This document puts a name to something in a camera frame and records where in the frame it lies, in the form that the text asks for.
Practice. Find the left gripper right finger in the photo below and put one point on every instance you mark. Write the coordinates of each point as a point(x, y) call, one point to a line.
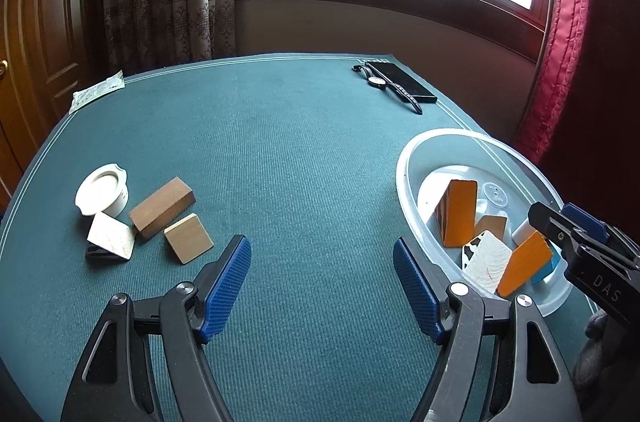
point(528, 381)

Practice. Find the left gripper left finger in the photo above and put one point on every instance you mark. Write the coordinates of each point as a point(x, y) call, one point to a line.
point(114, 380)

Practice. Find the light wooden cube block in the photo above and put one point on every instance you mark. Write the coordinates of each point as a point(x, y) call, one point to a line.
point(495, 224)

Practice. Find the white black striped wedge block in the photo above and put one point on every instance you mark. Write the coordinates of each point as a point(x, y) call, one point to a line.
point(484, 260)

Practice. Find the blue wooden block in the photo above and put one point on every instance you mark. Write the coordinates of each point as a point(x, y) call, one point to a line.
point(547, 269)

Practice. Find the orange wooden block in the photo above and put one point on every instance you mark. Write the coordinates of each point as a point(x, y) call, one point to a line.
point(455, 213)
point(525, 261)

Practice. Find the clear plastic bowl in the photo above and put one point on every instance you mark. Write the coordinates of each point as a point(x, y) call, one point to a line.
point(507, 185)

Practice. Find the grey white wedge block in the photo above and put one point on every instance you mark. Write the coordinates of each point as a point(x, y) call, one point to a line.
point(109, 239)

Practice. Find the tan wooden square block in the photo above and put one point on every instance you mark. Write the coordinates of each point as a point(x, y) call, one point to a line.
point(188, 238)

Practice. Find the dark brown wooden block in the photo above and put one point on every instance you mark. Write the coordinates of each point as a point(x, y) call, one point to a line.
point(157, 211)

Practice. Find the white round plastic cap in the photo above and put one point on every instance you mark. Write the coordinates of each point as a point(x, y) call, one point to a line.
point(103, 190)

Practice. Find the black smartphone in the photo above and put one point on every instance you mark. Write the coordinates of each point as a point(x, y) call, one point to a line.
point(399, 76)

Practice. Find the white paper packet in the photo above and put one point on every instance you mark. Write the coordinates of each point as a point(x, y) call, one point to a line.
point(85, 97)

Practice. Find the brown wooden door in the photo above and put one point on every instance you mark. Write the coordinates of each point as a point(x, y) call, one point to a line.
point(49, 50)

